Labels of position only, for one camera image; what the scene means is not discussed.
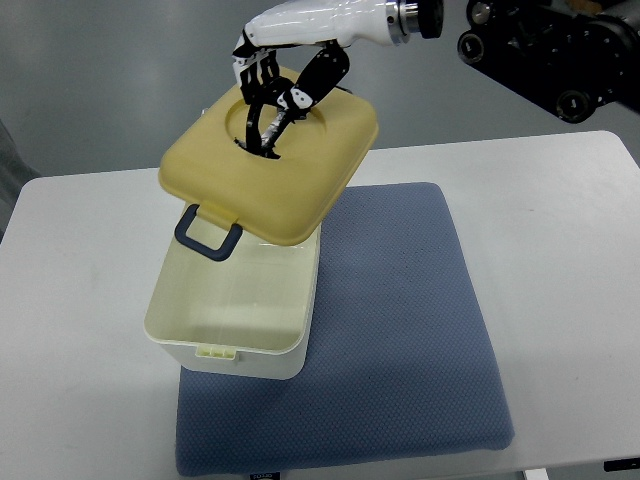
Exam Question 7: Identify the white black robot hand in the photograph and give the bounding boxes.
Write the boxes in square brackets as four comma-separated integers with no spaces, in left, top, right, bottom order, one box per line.
[230,0,419,154]

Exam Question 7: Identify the person in grey trousers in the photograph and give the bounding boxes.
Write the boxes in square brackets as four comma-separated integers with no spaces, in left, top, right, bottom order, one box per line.
[0,123,40,218]

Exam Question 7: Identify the yellow box lid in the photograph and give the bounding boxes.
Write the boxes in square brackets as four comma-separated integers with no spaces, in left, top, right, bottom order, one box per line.
[159,86,379,246]

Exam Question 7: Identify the blue padded mat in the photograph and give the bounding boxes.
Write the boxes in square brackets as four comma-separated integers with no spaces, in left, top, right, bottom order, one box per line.
[176,183,514,477]

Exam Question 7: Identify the black lid handle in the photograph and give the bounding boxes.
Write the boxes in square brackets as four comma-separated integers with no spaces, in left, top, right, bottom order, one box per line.
[234,77,309,160]

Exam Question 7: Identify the blue front latch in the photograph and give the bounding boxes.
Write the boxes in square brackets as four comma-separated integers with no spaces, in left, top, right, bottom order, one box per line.
[174,204,244,262]

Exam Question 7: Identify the black table bracket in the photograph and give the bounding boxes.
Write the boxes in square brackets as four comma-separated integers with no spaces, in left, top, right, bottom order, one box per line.
[603,457,640,473]

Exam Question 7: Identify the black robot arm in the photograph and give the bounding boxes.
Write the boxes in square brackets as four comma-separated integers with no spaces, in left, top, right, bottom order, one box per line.
[457,1,639,124]

